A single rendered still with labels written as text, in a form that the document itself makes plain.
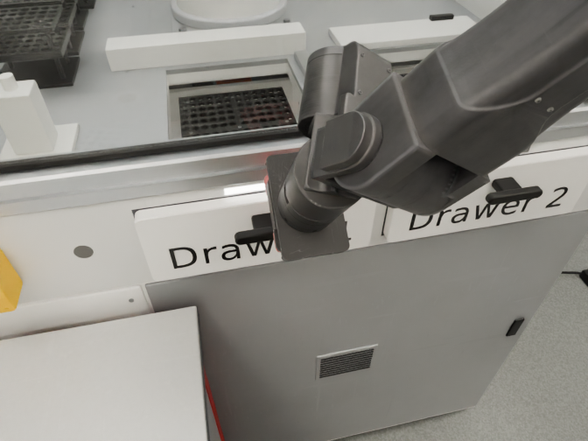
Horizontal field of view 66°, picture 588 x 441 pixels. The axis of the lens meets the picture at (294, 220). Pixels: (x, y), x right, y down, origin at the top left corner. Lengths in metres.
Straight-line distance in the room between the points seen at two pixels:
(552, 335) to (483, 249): 0.96
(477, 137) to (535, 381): 1.37
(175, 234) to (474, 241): 0.45
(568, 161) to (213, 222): 0.46
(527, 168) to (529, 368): 1.03
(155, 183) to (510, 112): 0.38
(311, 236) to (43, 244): 0.32
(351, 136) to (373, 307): 0.55
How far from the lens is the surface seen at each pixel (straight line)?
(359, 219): 0.59
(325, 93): 0.35
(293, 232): 0.42
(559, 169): 0.70
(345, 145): 0.27
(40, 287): 0.65
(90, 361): 0.64
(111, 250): 0.59
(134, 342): 0.64
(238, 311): 0.71
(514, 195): 0.62
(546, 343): 1.69
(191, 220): 0.53
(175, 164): 0.50
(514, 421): 1.51
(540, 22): 0.25
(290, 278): 0.67
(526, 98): 0.25
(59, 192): 0.54
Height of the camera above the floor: 1.28
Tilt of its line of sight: 44 degrees down
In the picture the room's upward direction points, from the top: straight up
